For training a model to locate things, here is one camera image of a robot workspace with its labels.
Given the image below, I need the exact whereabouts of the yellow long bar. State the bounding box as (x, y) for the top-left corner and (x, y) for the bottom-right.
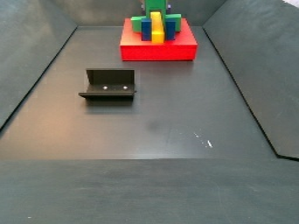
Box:
(151, 11), (165, 44)

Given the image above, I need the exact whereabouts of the dark blue right post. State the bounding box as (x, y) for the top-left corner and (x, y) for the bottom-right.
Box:
(142, 18), (153, 41)

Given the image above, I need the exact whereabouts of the red base board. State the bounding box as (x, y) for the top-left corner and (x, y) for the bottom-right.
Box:
(119, 18), (199, 61)

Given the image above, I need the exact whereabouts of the black fixture bracket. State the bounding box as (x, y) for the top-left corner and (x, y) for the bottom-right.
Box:
(79, 68), (137, 99)

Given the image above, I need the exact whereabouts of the dark blue post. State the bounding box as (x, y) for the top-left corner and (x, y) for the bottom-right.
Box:
(142, 18), (153, 41)
(165, 18), (175, 40)

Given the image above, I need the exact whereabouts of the purple left post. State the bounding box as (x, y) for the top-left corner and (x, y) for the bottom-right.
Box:
(166, 4), (173, 14)

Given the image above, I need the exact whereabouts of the dark blue left post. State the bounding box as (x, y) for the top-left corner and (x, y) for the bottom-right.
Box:
(165, 18), (175, 40)

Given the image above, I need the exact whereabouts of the green U-shaped block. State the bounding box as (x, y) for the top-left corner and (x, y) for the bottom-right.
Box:
(131, 0), (183, 32)

